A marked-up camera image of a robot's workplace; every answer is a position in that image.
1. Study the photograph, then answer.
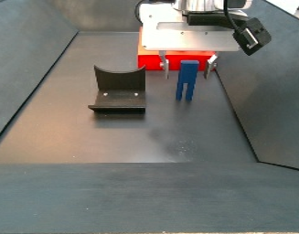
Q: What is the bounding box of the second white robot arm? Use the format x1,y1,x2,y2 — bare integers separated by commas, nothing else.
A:
135,0,239,77

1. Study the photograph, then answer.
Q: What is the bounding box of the black curved regrasp stand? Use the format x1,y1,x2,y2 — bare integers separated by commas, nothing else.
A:
88,67,147,112

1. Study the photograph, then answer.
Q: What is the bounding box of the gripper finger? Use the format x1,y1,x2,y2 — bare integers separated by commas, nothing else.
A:
159,50,169,80
204,54,219,79

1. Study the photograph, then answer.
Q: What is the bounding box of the red peg fixture block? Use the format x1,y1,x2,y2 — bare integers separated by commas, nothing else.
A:
136,27,215,70

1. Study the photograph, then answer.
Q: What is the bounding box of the second white gripper body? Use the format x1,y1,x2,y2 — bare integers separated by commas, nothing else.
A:
139,3,239,51

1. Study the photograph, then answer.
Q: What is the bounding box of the blue square-circle object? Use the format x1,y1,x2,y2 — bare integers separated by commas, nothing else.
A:
176,60,199,101

